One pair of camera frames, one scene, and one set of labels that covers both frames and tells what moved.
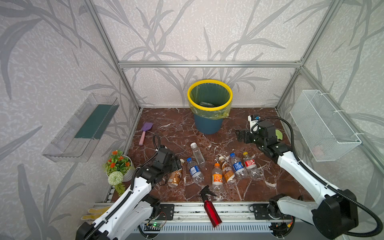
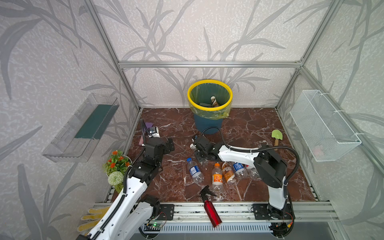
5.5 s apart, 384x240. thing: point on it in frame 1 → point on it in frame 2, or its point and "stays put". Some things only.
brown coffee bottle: (174, 177) → (214, 103)
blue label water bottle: (195, 171) stays put
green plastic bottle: (206, 104) stays put
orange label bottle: (217, 185) stays put
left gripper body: (174, 163) → (167, 145)
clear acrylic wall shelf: (75, 141) stays put
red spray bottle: (213, 215) stays put
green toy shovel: (279, 134) stays put
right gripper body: (245, 136) → (201, 150)
